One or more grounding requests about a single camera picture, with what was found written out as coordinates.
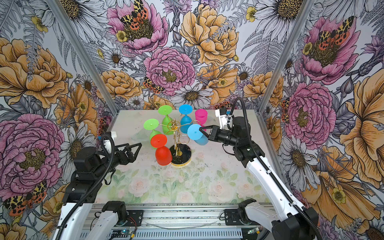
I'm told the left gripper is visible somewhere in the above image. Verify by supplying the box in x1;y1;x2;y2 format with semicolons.
94;143;143;178

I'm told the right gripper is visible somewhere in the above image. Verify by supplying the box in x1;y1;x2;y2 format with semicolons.
199;124;239;147

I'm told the light blue wine glass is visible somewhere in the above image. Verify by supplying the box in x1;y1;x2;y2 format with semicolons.
187;124;208;146

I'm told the pink wine glass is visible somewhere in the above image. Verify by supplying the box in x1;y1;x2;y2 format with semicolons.
195;109;208;126

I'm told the red wine glass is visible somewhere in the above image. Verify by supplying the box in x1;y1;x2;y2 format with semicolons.
151;134;173;166

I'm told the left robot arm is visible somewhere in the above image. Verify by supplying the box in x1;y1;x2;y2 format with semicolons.
53;141;142;240

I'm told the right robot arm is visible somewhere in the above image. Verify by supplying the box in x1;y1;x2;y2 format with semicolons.
200;113;322;240

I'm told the back blue wine glass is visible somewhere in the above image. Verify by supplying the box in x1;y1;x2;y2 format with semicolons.
179;104;193;134

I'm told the gold wine glass rack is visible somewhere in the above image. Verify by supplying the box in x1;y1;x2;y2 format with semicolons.
170;115;199;168

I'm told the front green wine glass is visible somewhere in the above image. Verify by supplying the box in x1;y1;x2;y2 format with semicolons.
143;119;161;142

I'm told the green wine glass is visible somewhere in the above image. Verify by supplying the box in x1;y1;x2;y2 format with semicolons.
143;119;161;142
158;105;173;135

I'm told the back green wine glass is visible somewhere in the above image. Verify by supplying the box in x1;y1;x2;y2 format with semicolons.
158;105;173;135

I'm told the small green circuit board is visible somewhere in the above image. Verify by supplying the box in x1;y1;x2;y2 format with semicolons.
110;230;137;240

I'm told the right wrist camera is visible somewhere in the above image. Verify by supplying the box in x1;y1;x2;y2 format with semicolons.
215;107;233;130

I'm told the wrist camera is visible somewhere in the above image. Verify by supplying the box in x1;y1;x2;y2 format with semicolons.
215;107;233;130
98;132;117;154

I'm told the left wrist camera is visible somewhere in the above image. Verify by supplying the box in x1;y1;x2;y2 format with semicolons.
98;132;117;154

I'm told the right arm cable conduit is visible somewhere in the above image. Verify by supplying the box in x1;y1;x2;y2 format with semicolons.
230;97;323;240

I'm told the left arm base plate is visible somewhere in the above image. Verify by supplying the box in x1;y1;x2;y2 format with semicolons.
116;210;144;227

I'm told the aluminium front rail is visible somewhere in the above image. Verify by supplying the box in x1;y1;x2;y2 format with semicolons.
78;203;273;240

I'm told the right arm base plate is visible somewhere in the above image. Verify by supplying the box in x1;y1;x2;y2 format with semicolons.
224;209;250;226

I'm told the left aluminium corner post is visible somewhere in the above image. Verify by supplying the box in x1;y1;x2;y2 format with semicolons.
47;1;119;117

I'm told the aluminium corner post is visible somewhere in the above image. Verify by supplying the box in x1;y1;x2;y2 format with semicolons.
257;0;315;115
47;1;119;117

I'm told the right aluminium corner post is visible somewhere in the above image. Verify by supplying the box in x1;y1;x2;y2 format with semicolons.
257;0;315;115

